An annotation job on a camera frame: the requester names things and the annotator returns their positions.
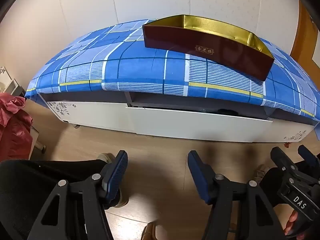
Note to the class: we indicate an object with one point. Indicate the person's right leg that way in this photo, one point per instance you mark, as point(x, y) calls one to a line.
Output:
point(270, 185)

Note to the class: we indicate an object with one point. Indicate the white floral box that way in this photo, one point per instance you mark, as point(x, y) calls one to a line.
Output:
point(7, 80)

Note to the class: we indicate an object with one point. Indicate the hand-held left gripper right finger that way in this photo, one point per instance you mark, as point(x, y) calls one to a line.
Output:
point(200, 177)

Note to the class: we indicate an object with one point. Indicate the maroon box with gold lining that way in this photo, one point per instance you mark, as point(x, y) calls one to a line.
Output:
point(200, 47)

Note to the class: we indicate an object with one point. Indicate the orange wooden door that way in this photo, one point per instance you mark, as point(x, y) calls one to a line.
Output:
point(305, 42)

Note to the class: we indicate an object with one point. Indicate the blue plaid cloth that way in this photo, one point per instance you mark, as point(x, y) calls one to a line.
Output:
point(140, 70)

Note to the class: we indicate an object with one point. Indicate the person's right beige shoe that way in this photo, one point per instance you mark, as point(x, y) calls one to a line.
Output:
point(261, 172)

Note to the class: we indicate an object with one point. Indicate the red cloth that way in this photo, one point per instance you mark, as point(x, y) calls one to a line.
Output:
point(15, 135)

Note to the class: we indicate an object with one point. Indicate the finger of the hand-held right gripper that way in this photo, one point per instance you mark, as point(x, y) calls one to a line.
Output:
point(308, 156)
point(283, 163)

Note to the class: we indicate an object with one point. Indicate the white rolling stand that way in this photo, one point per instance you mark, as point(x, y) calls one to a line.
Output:
point(37, 140)

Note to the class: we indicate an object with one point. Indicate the person's right hand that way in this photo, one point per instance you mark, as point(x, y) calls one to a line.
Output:
point(291, 221)

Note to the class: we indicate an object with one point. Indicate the small red floor scrap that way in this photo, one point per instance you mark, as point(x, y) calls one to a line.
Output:
point(288, 144)

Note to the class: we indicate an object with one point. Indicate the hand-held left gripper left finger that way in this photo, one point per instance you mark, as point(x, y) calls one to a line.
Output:
point(116, 177)

